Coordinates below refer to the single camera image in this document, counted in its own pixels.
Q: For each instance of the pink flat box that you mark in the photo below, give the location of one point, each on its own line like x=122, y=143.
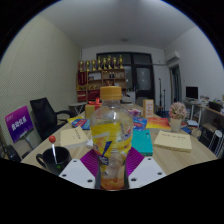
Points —
x=135, y=112

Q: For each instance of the red-ball white stirrer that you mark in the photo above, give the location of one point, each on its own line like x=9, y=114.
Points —
x=52, y=139

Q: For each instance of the white air conditioner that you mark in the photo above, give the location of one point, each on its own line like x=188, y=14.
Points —
x=172, y=56

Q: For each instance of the pale yellow book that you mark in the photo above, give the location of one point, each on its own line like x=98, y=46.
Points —
x=172, y=141
x=74, y=136

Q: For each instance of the black mug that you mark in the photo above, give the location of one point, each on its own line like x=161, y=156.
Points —
x=61, y=160

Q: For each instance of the cluttered side desk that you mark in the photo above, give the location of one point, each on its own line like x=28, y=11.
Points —
x=208, y=111

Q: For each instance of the black computer monitor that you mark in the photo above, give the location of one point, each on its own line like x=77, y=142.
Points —
x=192, y=92

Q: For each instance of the blue book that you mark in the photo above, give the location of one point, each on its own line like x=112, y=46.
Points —
x=81, y=124
x=140, y=123

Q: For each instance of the upright orange box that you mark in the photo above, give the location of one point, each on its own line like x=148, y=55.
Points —
x=148, y=108

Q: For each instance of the purple sign board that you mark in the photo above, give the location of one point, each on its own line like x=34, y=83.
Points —
x=19, y=123

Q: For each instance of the black office chair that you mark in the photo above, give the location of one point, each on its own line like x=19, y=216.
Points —
x=43, y=115

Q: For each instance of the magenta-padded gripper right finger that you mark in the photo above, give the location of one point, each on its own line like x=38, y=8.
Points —
x=146, y=171

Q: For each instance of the small round side table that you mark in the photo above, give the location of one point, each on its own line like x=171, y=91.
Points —
x=77, y=106

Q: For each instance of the wooden shelf unit with trophies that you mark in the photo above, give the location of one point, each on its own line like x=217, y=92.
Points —
x=100, y=78

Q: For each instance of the white round stool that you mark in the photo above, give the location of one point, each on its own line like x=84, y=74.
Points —
x=216, y=135

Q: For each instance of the teal book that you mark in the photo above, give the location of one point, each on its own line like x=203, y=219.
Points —
x=142, y=142

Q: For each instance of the orange book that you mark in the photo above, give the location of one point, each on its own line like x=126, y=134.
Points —
x=158, y=123

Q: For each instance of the yellow gift box red ribbon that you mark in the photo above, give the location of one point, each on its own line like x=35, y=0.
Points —
x=90, y=111

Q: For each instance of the pink flowers in white pot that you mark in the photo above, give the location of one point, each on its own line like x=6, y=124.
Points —
x=177, y=111

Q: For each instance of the clear yellow-labelled drink bottle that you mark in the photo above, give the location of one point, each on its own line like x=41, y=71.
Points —
x=111, y=136

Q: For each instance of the dark framed window door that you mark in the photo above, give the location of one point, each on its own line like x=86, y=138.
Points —
x=143, y=75

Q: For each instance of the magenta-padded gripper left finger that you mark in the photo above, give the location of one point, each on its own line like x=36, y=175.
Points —
x=75, y=173

